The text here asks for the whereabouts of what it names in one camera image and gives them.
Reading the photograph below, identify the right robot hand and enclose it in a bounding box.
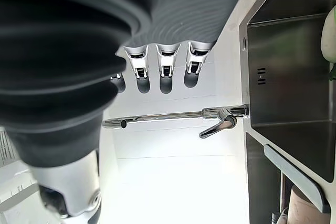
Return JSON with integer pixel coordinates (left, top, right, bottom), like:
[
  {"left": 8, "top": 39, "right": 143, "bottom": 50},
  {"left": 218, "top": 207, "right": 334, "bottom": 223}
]
[{"left": 0, "top": 0, "right": 255, "bottom": 224}]

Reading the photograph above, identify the white dish rack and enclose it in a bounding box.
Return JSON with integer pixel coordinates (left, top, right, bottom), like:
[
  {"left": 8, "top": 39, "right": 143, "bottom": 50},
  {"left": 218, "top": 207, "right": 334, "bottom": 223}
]
[{"left": 0, "top": 126, "right": 40, "bottom": 224}]

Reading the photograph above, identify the stainless steel sink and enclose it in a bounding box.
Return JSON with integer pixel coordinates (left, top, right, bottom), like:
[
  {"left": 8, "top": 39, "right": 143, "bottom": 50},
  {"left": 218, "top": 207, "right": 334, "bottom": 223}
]
[{"left": 238, "top": 0, "right": 336, "bottom": 224}]

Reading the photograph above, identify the beige round container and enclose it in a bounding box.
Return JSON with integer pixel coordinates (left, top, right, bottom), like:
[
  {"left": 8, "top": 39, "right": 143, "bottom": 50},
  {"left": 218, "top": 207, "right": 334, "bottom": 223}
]
[{"left": 288, "top": 185, "right": 331, "bottom": 224}]

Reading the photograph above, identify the white green bowl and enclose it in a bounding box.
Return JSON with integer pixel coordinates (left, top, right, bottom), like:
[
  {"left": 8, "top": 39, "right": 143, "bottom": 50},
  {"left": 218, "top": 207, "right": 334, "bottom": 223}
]
[{"left": 320, "top": 7, "right": 336, "bottom": 63}]

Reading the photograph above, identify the chrome kitchen faucet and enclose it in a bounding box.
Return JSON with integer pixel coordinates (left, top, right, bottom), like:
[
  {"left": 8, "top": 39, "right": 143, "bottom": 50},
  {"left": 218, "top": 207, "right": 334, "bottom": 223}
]
[{"left": 102, "top": 104, "right": 249, "bottom": 139}]

